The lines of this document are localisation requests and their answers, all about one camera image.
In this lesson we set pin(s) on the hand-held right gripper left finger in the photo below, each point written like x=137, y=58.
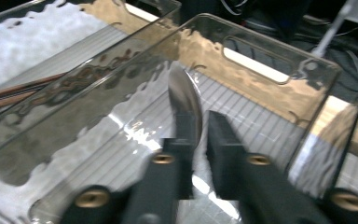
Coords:
x=183, y=168

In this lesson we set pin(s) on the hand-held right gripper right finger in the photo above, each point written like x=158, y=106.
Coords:
x=223, y=155

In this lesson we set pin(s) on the transparent grey plastic bin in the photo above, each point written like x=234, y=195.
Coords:
x=338, y=140
x=261, y=93
x=74, y=56

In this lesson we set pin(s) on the brown wooden chopstick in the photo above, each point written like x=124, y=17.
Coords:
x=21, y=88
x=9, y=102

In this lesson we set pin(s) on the white table cover sheet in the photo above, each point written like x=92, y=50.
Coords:
x=0, y=199

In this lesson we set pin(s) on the white metal desk frame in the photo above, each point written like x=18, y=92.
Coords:
x=332, y=29

